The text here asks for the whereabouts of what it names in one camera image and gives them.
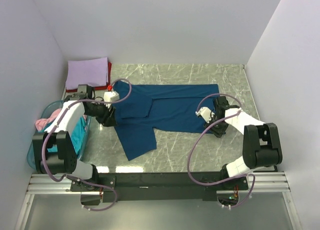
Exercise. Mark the folded lavender t shirt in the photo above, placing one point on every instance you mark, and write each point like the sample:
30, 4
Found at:
94, 72

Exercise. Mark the black base beam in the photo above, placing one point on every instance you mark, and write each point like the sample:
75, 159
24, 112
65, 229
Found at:
143, 186

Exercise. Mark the folded red t shirt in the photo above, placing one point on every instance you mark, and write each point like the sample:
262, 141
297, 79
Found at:
109, 72

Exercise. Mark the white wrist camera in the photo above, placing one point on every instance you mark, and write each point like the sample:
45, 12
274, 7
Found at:
205, 113
110, 96

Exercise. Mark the pink t shirt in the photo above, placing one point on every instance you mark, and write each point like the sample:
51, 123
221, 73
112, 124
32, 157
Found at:
41, 123

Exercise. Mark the teal t shirt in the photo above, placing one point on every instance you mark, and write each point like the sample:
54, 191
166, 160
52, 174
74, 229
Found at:
78, 135

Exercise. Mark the aluminium rail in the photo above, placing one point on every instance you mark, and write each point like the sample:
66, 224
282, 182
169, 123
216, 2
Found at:
265, 182

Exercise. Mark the dark blue t shirt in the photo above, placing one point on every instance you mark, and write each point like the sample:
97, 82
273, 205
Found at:
152, 107

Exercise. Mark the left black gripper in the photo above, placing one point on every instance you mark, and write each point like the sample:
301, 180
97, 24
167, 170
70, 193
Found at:
108, 119

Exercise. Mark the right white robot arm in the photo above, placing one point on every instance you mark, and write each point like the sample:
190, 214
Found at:
261, 145

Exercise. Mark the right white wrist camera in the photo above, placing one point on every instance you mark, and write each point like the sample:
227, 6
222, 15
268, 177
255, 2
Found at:
205, 113

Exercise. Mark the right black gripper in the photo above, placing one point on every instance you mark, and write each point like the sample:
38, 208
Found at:
218, 132

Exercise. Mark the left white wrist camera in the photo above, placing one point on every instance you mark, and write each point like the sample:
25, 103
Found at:
110, 96

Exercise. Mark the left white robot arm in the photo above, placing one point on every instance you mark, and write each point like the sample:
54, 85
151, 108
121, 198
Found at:
53, 149

